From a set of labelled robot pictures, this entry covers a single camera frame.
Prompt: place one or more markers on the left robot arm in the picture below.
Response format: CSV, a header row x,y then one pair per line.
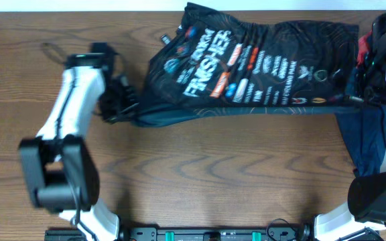
x,y
58,170

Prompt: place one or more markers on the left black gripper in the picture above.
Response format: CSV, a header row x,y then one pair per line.
x,y
113,100

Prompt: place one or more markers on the navy blue garment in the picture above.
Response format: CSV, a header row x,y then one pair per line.
x,y
364,134

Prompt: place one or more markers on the red garment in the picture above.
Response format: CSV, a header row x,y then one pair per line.
x,y
364,47

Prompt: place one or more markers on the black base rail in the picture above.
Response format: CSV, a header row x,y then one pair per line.
x,y
273,233

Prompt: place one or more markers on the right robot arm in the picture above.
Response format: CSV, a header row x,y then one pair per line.
x,y
363,215

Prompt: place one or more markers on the black printed cycling jersey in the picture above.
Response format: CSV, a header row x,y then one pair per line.
x,y
218,65

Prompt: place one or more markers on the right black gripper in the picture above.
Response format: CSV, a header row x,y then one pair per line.
x,y
381,102

